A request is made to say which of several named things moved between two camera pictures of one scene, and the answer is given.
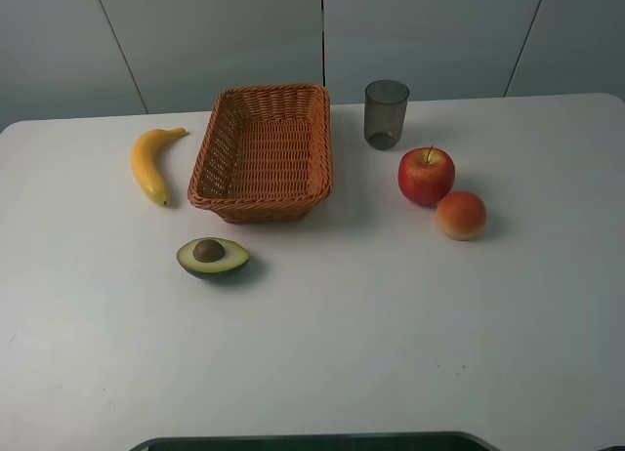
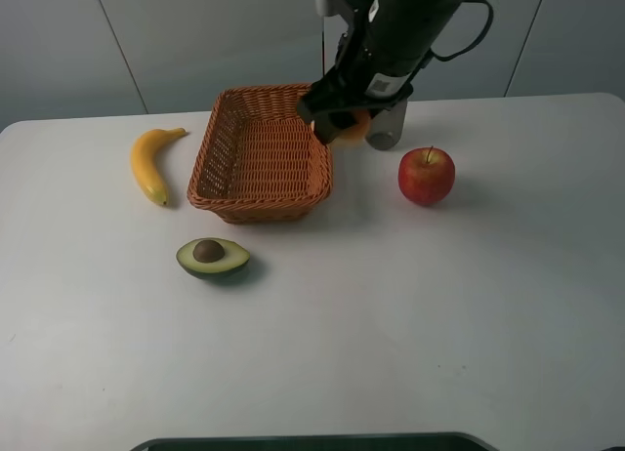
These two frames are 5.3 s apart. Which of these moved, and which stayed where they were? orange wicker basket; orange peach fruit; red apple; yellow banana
Moved: orange peach fruit
Stayed: orange wicker basket; red apple; yellow banana
